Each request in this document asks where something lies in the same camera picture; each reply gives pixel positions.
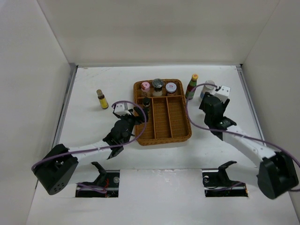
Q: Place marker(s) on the brown wicker divided basket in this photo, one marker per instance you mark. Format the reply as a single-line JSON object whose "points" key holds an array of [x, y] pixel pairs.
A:
{"points": [[168, 122]]}

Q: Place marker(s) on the yellow label brown bottle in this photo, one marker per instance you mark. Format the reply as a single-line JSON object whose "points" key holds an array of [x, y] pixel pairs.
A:
{"points": [[102, 100]]}

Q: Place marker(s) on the pink cap spice jar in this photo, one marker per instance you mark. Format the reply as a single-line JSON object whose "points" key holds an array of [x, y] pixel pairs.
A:
{"points": [[145, 89]]}

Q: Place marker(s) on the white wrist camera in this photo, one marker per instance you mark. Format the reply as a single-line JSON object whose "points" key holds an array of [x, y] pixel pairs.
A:
{"points": [[222, 93], [121, 109]]}

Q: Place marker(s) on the red chili sauce bottle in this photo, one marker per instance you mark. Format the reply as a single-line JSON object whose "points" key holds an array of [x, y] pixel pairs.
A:
{"points": [[192, 83]]}

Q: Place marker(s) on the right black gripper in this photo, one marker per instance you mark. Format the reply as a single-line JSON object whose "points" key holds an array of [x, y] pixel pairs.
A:
{"points": [[202, 105]]}

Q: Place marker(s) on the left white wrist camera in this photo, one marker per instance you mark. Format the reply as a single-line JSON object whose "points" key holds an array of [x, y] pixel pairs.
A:
{"points": [[121, 109]]}

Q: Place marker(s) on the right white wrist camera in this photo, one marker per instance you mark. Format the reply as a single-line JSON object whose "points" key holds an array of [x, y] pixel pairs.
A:
{"points": [[222, 93]]}

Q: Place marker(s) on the silver cap grinder jar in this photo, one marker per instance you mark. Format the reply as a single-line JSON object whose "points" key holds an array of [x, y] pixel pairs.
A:
{"points": [[157, 87]]}

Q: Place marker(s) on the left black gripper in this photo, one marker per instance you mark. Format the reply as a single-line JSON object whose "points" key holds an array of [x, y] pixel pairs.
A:
{"points": [[140, 118]]}

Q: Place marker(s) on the white blue salt shaker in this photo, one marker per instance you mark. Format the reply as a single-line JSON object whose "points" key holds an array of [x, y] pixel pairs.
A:
{"points": [[208, 87]]}

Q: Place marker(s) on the black cap pepper jar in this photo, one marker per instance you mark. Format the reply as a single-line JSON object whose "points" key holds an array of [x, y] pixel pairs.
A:
{"points": [[146, 104]]}

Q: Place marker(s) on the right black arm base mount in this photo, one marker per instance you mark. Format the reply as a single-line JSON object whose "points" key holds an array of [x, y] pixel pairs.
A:
{"points": [[217, 183]]}

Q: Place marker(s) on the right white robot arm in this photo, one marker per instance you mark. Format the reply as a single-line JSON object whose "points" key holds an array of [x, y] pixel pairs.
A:
{"points": [[274, 172]]}

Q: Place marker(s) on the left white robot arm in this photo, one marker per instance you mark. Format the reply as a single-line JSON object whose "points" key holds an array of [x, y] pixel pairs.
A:
{"points": [[56, 169]]}

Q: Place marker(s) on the white red lid jar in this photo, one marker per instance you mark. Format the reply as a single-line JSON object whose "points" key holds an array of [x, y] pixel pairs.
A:
{"points": [[171, 89]]}

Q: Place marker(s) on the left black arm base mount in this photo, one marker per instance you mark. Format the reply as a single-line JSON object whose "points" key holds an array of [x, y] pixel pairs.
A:
{"points": [[105, 185]]}

